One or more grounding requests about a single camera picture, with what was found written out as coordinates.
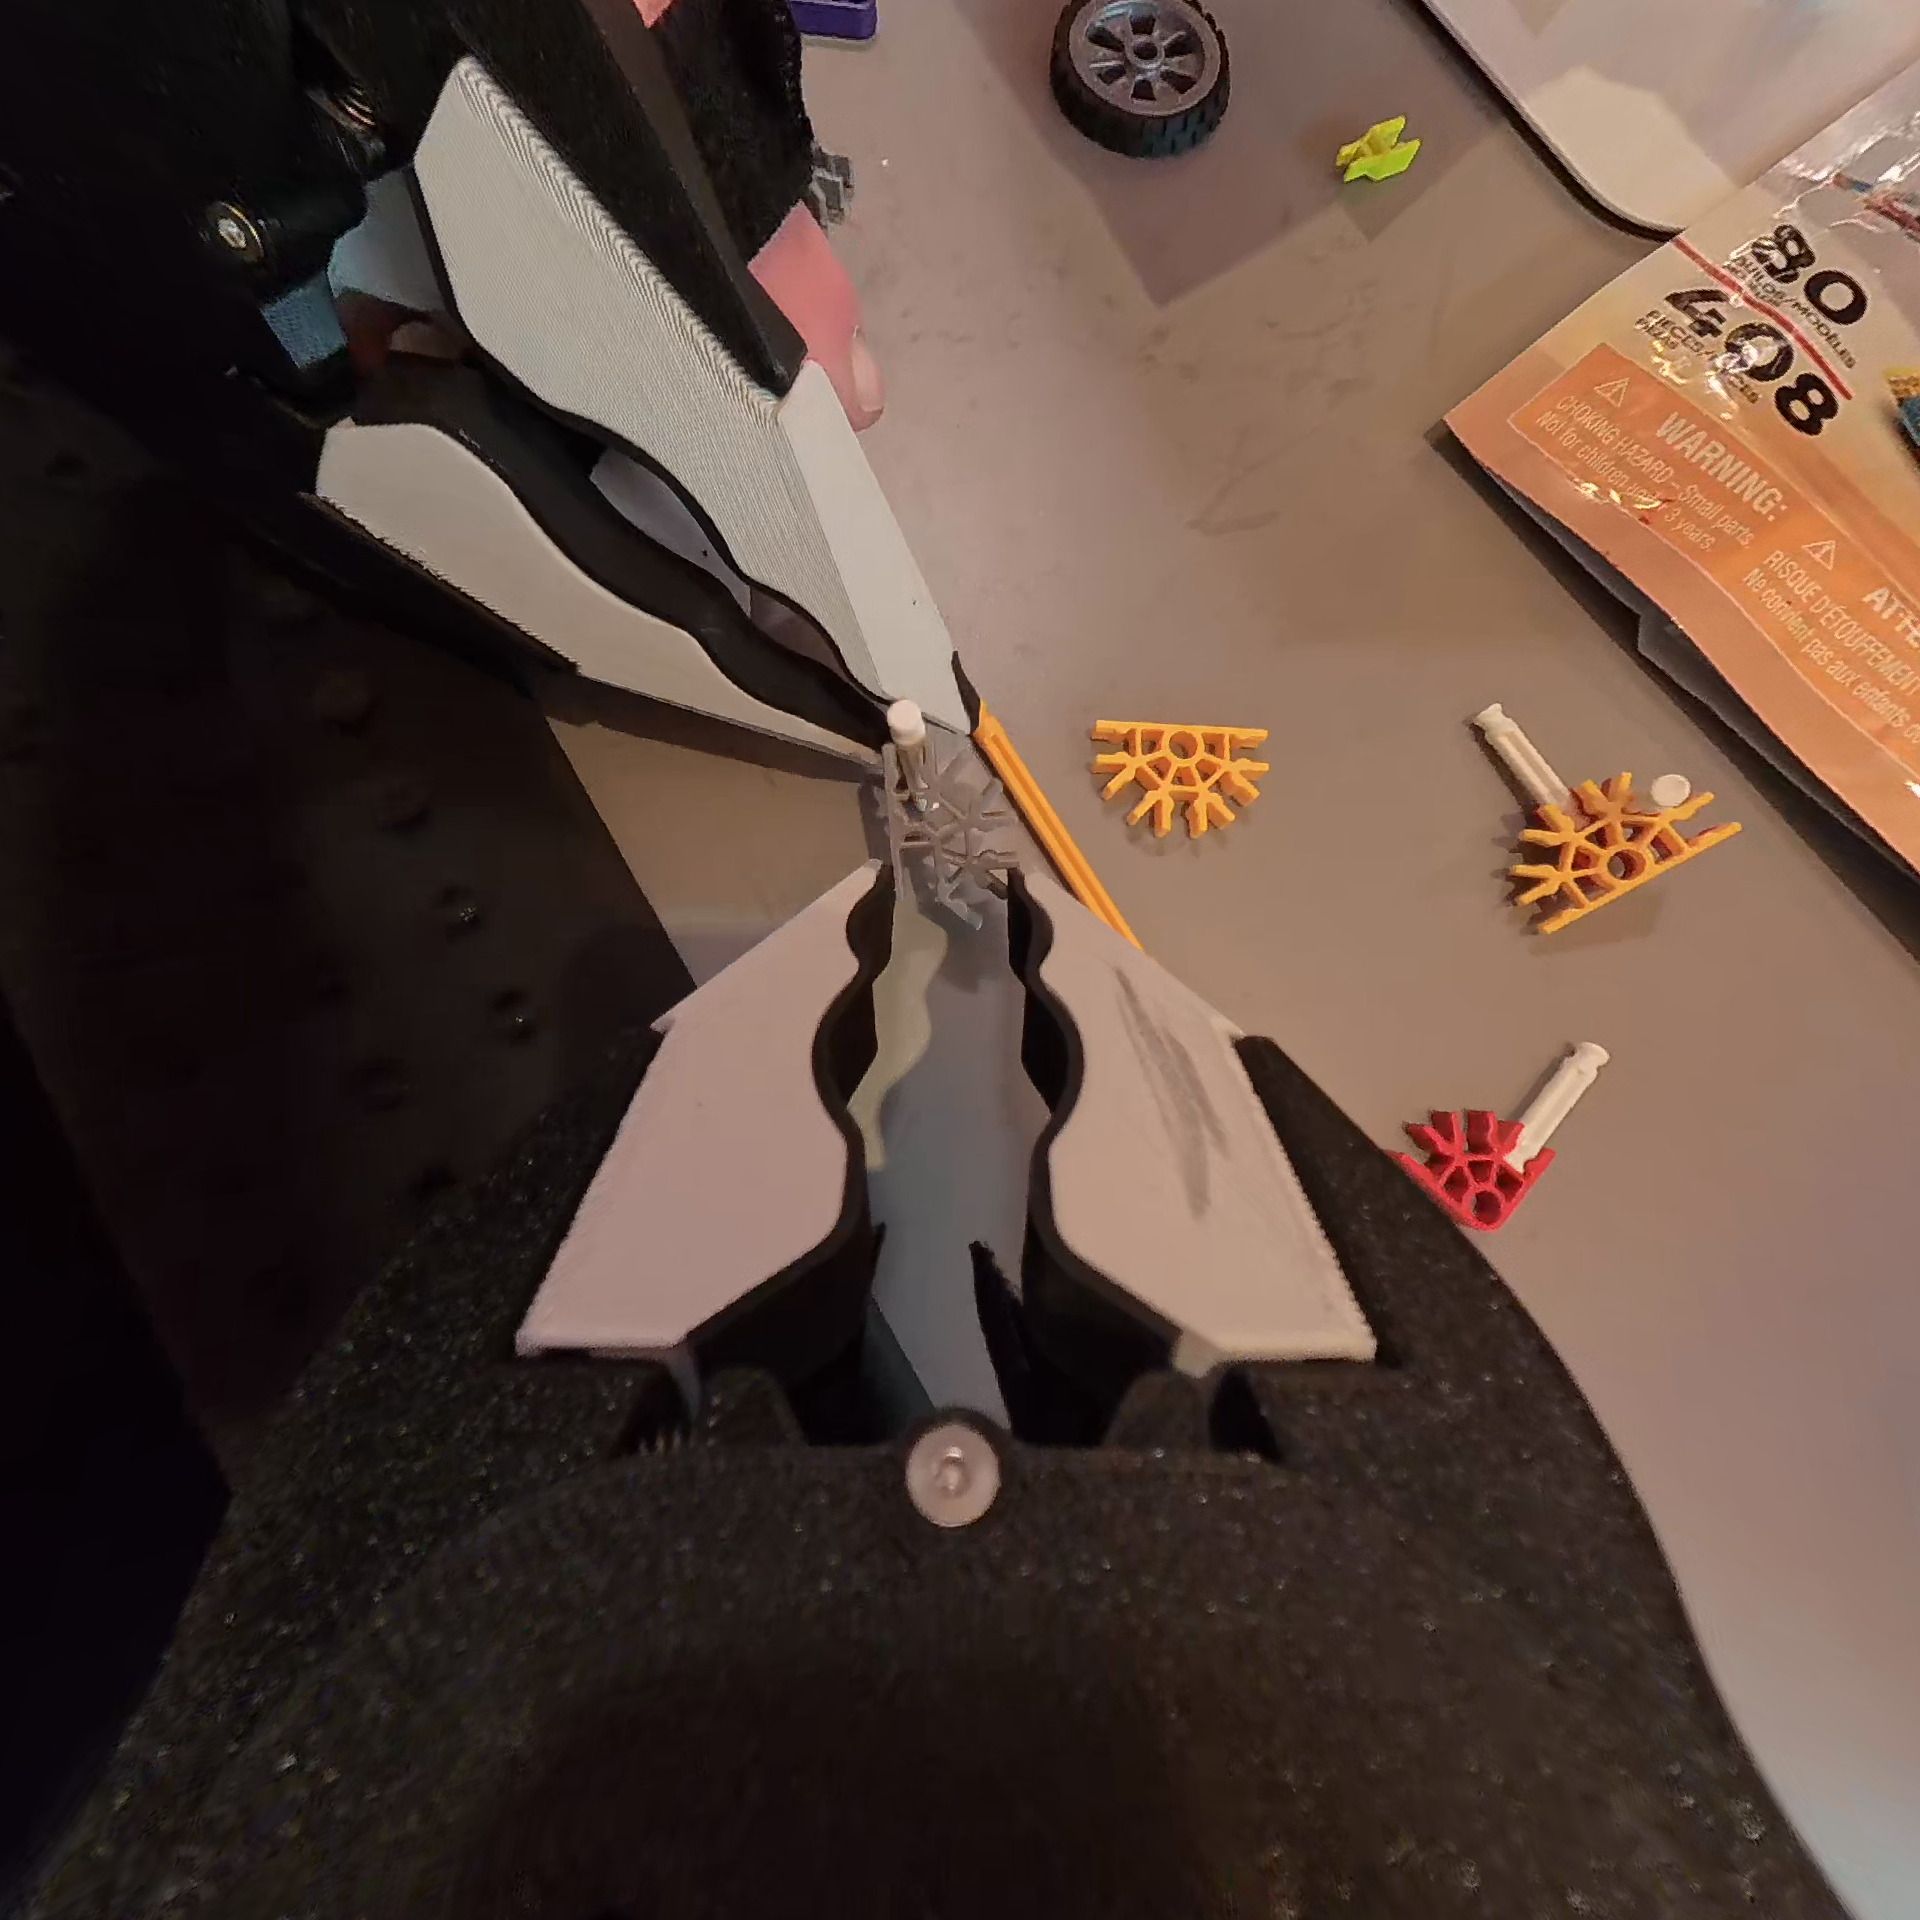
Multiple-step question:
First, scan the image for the black perforated panel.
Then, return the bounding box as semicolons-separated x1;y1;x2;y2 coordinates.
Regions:
0;346;705;1906

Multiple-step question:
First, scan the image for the red fan connector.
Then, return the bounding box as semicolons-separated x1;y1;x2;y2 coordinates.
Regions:
1399;1107;1561;1234

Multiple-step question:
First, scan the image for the yellow fan connector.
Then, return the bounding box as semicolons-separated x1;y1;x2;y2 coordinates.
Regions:
1506;773;1744;938
1090;718;1272;840

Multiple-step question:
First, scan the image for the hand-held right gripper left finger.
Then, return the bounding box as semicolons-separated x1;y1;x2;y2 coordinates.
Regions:
513;859;889;1361

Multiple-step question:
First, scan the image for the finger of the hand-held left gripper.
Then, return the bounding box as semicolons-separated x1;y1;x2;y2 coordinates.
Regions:
314;420;886;760
410;57;976;736

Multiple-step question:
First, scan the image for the long yellow rod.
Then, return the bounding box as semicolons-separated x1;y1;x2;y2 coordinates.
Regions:
972;702;1150;954

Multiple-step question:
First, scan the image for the orange toy set bag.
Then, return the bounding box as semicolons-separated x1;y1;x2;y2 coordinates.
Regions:
1442;60;1920;881

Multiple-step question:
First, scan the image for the person's left hand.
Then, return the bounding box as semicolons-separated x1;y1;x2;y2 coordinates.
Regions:
746;211;889;435

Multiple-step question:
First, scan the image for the white rounded board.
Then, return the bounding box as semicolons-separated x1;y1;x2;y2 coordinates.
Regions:
1417;0;1920;238

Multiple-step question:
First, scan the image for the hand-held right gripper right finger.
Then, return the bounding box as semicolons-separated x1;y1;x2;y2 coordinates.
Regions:
1005;870;1382;1384

